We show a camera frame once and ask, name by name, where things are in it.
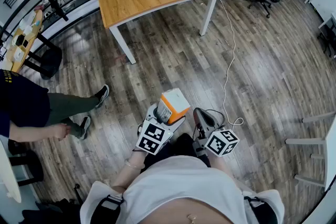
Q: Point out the black bag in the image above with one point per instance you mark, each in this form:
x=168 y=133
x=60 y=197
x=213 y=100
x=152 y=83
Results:
x=52 y=211

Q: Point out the person's white shirt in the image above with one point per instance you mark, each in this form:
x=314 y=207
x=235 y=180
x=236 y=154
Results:
x=178 y=183

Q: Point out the person's black trousers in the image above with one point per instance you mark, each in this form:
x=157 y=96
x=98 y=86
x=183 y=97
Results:
x=181 y=145

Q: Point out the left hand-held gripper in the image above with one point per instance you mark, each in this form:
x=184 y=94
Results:
x=153 y=135

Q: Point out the black stool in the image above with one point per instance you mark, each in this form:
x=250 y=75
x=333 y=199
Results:
x=51 y=60

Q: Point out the orange and white packet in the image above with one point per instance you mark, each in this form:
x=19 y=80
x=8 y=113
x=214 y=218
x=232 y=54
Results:
x=174 y=106

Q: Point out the round wooden side table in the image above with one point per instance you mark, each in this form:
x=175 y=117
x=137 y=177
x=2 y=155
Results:
x=22 y=42

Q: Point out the person's right forearm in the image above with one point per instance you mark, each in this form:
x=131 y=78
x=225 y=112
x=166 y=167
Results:
x=221 y=166

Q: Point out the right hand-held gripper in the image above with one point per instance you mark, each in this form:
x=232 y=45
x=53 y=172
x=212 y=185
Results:
x=219 y=139

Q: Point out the person's left forearm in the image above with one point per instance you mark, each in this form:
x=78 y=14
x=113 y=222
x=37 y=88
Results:
x=127 y=174

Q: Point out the white desk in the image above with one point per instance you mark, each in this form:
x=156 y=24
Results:
x=329 y=21

